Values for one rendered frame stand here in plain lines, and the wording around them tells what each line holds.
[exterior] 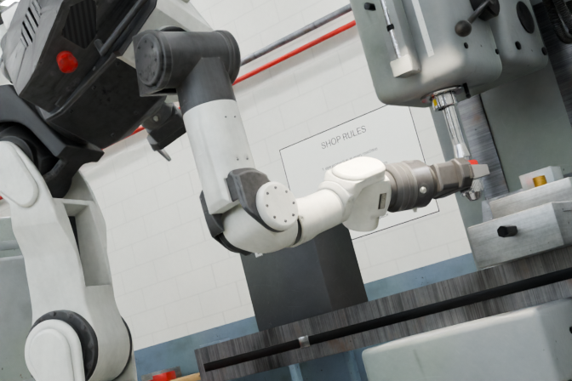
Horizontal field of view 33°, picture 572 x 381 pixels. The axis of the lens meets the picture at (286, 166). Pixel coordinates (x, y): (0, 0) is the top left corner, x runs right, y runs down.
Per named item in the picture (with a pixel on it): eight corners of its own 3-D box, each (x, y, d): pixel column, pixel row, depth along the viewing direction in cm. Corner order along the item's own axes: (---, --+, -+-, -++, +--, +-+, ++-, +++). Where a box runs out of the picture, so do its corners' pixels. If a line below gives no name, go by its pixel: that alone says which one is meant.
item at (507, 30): (517, 58, 183) (478, -66, 187) (411, 101, 197) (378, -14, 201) (555, 65, 198) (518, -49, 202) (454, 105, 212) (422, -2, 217)
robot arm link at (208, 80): (184, 101, 145) (162, 21, 148) (158, 124, 151) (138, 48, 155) (247, 98, 152) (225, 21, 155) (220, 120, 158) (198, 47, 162)
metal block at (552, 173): (560, 198, 165) (550, 166, 166) (529, 208, 168) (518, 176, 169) (570, 197, 169) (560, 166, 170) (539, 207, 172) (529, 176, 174)
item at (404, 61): (412, 69, 170) (380, -37, 174) (393, 77, 173) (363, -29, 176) (423, 71, 174) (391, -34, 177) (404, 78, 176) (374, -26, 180)
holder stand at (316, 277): (332, 311, 189) (306, 215, 193) (258, 332, 203) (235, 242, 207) (369, 303, 198) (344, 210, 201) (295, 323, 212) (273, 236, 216)
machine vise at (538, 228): (564, 245, 146) (543, 177, 148) (477, 269, 155) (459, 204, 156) (628, 232, 175) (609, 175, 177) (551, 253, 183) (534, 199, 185)
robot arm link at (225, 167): (248, 233, 139) (208, 94, 145) (200, 259, 148) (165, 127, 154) (306, 225, 147) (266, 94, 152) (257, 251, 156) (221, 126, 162)
